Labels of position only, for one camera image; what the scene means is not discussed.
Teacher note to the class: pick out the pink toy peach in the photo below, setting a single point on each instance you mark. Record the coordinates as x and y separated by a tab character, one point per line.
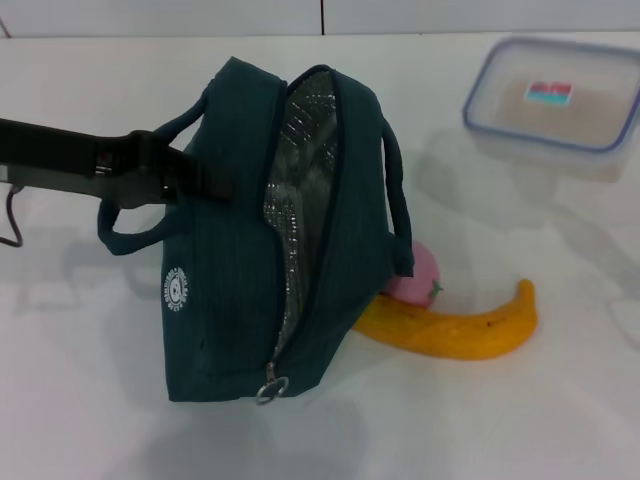
415	280

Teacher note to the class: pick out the dark teal insulated lunch bag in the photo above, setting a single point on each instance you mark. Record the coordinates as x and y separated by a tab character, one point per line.
225	275

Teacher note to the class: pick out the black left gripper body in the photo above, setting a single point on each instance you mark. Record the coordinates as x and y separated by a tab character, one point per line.
50	150

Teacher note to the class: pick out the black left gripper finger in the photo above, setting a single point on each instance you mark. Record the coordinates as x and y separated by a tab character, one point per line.
200	172
140	190

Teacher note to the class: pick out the yellow banana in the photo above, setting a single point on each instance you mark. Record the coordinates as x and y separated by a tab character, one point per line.
450	335

